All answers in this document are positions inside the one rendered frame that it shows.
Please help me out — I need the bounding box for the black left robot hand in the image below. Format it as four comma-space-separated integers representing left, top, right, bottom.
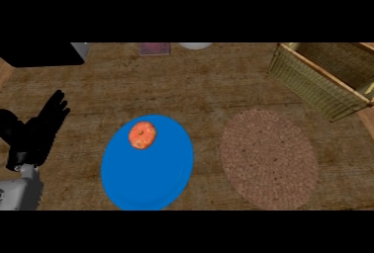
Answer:
0, 89, 72, 172

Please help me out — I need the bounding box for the orange cupcake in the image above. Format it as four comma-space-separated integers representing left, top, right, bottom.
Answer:
128, 121, 159, 150

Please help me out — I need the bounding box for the blue oval placemat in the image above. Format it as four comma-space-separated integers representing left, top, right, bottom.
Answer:
100, 114, 196, 211

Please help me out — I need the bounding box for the brown speckled oval placemat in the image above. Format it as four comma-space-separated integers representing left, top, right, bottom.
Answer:
218, 109, 320, 211

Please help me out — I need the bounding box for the olive wicker basket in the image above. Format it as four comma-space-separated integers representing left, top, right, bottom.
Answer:
267, 42, 374, 124

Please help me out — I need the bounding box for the black appliance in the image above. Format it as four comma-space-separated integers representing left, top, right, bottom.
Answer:
0, 42, 86, 69

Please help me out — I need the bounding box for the purple rectangular object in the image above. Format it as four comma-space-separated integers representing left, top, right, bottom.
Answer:
140, 42, 174, 56

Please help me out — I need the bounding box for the white round object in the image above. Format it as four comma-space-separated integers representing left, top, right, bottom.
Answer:
178, 42, 214, 50

